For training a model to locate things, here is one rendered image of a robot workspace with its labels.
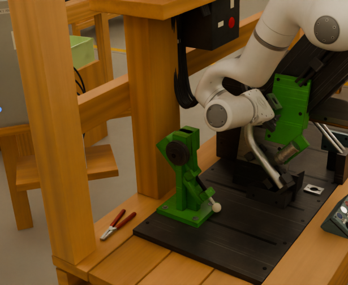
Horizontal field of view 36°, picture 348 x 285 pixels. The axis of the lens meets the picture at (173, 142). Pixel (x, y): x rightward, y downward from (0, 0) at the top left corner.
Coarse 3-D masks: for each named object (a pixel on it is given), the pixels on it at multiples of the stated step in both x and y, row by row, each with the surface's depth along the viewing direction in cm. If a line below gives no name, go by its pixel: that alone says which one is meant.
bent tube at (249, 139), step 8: (272, 96) 160; (272, 104) 158; (280, 104) 161; (248, 128) 165; (248, 136) 165; (248, 144) 166; (256, 144) 165; (256, 152) 164; (264, 160) 163; (264, 168) 163; (272, 168) 163; (272, 176) 162; (280, 184) 161
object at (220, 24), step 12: (216, 0) 153; (228, 0) 158; (192, 12) 156; (216, 12) 154; (228, 12) 160; (192, 24) 158; (204, 24) 155; (216, 24) 156; (228, 24) 162; (192, 36) 159; (204, 36) 157; (216, 36) 158; (228, 36) 164; (204, 48) 159; (216, 48) 159
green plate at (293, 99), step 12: (276, 84) 161; (288, 84) 159; (276, 96) 162; (288, 96) 160; (300, 96) 157; (288, 108) 160; (300, 108) 158; (288, 120) 161; (300, 120) 158; (276, 132) 163; (288, 132) 161; (300, 132) 159
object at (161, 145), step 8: (168, 136) 153; (160, 144) 155; (168, 160) 156; (184, 176) 155; (192, 176) 153; (184, 184) 156; (192, 184) 156; (200, 184) 155; (192, 192) 155; (200, 192) 156; (208, 192) 154; (200, 200) 155
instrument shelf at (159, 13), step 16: (96, 0) 142; (112, 0) 138; (128, 0) 136; (144, 0) 135; (160, 0) 134; (176, 0) 134; (192, 0) 140; (208, 0) 147; (144, 16) 134; (160, 16) 132
